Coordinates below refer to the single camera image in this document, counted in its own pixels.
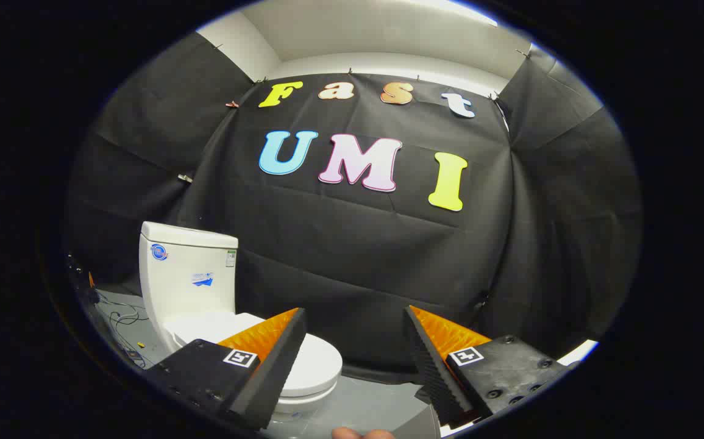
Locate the black backdrop cloth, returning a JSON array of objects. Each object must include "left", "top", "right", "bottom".
[{"left": 65, "top": 30, "right": 643, "bottom": 385}]

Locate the black floor cable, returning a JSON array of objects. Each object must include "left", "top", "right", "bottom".
[{"left": 93, "top": 290, "right": 151, "bottom": 369}]

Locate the white toilet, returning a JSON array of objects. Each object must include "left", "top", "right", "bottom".
[{"left": 138, "top": 221, "right": 343, "bottom": 421}]

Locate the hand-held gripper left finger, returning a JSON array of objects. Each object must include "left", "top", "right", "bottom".
[{"left": 144, "top": 307, "right": 308, "bottom": 430}]

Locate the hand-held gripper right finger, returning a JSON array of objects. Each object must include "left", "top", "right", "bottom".
[{"left": 404, "top": 305, "right": 579, "bottom": 427}]

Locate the white toilet seat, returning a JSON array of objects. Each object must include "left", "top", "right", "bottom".
[{"left": 276, "top": 389, "right": 336, "bottom": 407}]

